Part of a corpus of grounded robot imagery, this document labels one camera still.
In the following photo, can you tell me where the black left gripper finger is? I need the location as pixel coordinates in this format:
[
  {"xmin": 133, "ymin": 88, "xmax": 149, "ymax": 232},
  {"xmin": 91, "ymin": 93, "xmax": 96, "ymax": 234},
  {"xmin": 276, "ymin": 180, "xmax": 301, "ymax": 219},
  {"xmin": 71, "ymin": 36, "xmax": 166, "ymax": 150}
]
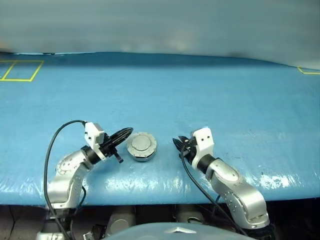
[
  {"xmin": 109, "ymin": 131, "xmax": 133, "ymax": 148},
  {"xmin": 111, "ymin": 126, "xmax": 134, "ymax": 138}
]

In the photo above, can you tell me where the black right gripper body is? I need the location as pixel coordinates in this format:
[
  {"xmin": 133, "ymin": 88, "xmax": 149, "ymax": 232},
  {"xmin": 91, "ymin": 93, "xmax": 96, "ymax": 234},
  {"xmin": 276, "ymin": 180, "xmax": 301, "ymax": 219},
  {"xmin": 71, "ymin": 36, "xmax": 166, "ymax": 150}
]
[{"xmin": 183, "ymin": 136, "xmax": 199, "ymax": 164}]

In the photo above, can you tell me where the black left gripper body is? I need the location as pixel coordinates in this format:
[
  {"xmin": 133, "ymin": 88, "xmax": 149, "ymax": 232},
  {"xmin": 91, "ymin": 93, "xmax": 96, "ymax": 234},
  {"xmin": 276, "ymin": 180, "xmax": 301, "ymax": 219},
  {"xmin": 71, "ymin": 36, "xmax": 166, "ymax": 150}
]
[{"xmin": 98, "ymin": 133, "xmax": 125, "ymax": 165}]

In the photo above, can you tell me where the round silver metal disc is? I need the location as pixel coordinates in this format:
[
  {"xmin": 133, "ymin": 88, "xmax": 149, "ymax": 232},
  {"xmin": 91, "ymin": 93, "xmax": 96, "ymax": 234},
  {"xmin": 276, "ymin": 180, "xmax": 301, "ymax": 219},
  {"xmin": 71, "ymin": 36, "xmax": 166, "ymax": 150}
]
[{"xmin": 125, "ymin": 131, "xmax": 158, "ymax": 159}]

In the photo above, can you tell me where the blue plastic table cover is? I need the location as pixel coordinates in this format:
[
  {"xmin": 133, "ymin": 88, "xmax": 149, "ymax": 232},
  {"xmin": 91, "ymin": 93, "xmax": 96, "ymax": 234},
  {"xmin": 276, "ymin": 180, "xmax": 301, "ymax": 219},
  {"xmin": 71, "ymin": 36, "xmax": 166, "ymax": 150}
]
[{"xmin": 0, "ymin": 51, "xmax": 320, "ymax": 208}]

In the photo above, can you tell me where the grey rounded cylinder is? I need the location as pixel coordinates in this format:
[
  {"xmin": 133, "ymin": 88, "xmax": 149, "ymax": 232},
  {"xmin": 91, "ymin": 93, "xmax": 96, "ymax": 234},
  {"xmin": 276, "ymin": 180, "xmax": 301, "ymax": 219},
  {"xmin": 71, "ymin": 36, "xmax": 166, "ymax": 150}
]
[
  {"xmin": 174, "ymin": 204, "xmax": 206, "ymax": 225},
  {"xmin": 106, "ymin": 205, "xmax": 137, "ymax": 236}
]

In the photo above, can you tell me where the grey robot torso with emblem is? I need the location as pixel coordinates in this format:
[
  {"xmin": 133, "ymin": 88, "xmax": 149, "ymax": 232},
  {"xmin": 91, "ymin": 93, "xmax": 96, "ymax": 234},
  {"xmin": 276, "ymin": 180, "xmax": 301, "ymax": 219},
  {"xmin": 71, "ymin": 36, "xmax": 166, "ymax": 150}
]
[{"xmin": 102, "ymin": 222, "xmax": 259, "ymax": 240}]

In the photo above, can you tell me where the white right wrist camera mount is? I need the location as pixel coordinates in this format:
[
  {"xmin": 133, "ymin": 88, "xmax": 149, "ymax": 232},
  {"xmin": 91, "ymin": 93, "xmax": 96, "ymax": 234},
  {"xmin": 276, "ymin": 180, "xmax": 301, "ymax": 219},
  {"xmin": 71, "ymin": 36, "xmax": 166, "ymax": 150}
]
[{"xmin": 190, "ymin": 127, "xmax": 216, "ymax": 168}]

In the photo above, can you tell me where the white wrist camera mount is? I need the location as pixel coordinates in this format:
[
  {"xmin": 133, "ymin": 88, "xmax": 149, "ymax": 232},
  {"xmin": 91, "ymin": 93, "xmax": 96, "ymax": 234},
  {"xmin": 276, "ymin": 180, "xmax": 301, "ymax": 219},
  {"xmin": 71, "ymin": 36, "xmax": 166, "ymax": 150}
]
[
  {"xmin": 190, "ymin": 127, "xmax": 216, "ymax": 168},
  {"xmin": 83, "ymin": 121, "xmax": 106, "ymax": 160}
]

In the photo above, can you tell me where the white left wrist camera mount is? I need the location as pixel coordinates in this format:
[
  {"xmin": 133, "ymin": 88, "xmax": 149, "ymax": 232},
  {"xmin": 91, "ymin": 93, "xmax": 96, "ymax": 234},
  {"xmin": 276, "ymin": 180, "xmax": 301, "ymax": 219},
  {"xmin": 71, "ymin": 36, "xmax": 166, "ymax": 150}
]
[{"xmin": 83, "ymin": 121, "xmax": 106, "ymax": 160}]

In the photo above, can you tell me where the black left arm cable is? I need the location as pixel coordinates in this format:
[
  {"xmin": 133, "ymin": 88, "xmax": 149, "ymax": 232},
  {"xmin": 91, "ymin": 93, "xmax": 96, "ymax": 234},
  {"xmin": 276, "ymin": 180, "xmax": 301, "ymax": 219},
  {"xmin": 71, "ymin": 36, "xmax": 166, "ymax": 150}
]
[{"xmin": 43, "ymin": 119, "xmax": 88, "ymax": 240}]

